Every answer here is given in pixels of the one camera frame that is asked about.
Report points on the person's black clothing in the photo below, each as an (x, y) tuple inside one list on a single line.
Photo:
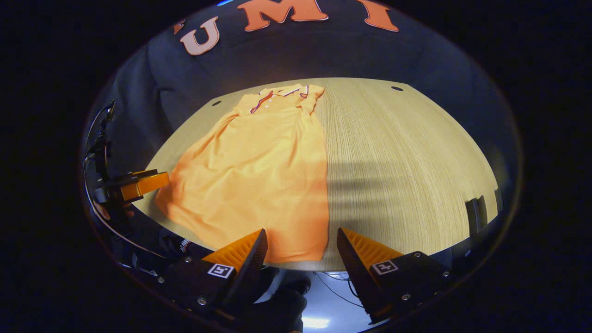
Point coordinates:
[(277, 310)]

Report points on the black chair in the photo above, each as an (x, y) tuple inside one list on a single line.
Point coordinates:
[(476, 217)]

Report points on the black backdrop cloth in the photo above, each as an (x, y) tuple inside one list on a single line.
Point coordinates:
[(323, 51)]

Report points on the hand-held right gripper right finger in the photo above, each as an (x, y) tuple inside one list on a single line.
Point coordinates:
[(354, 273)]

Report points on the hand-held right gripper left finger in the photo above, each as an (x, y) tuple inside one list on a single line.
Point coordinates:
[(247, 273)]

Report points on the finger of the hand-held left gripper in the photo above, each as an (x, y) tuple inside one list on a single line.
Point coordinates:
[(143, 173), (148, 182)]

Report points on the orange collared T-shirt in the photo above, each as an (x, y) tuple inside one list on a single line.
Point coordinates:
[(259, 175)]

